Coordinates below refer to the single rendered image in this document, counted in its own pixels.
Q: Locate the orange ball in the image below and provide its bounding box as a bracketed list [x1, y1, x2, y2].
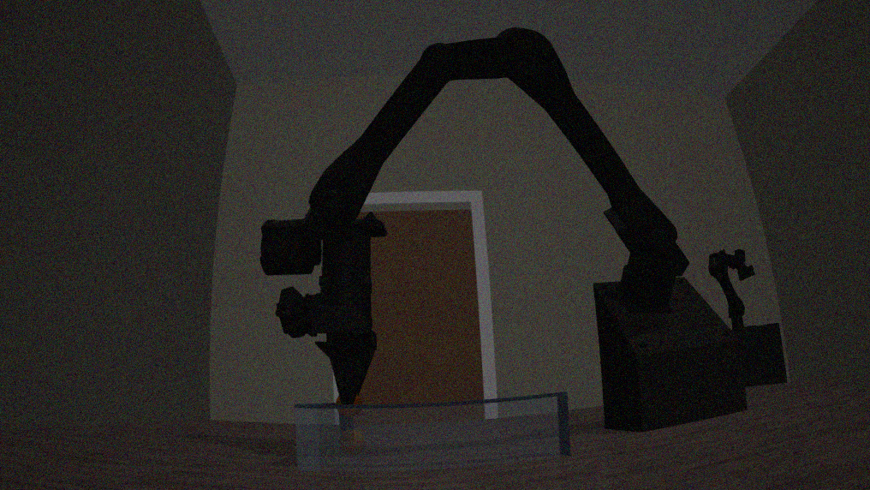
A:
[336, 395, 362, 405]

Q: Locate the clear low wall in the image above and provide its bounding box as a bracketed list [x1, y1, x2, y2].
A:
[295, 396, 567, 472]

